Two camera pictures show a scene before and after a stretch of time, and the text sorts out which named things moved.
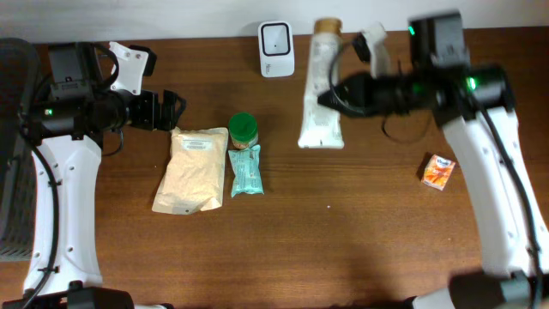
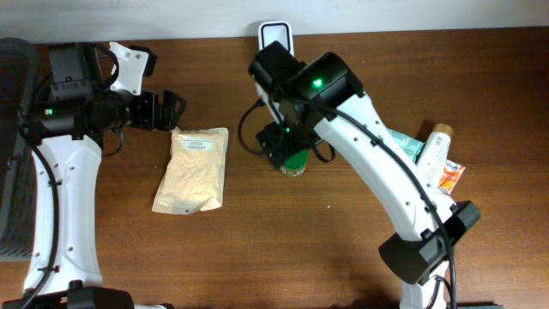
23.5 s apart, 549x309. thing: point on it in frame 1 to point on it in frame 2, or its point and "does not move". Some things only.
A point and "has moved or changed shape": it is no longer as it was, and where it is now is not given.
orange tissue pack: (437, 172) to (450, 178)
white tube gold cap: (321, 128) has moved or changed shape
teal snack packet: (246, 168) to (412, 148)
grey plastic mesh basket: (20, 86) does not move
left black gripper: (148, 118) does not move
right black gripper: (359, 99) to (280, 140)
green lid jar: (244, 130) to (296, 164)
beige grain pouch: (195, 179) does not move
